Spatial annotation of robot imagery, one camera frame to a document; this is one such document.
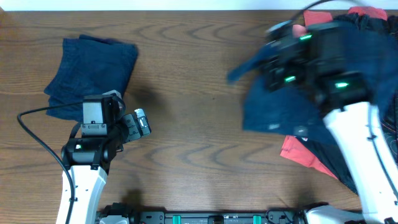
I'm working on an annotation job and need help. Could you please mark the red orange shorts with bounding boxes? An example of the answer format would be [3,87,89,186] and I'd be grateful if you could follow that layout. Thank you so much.
[280,6,388,179]

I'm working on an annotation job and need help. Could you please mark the black patterned shorts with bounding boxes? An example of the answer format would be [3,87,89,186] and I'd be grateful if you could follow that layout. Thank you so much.
[299,12,397,194]

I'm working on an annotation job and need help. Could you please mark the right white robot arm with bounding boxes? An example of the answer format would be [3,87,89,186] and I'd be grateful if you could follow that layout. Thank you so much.
[260,21,397,223]

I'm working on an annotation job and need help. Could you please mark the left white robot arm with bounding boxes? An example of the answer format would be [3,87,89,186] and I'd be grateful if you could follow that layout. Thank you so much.
[56,108,151,223]

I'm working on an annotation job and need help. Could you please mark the navy shorts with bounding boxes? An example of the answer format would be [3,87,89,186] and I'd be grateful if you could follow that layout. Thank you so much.
[44,34,139,106]
[228,28,397,145]

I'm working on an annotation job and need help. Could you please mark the folded navy shorts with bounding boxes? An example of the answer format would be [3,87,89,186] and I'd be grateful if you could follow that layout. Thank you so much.
[44,34,139,106]

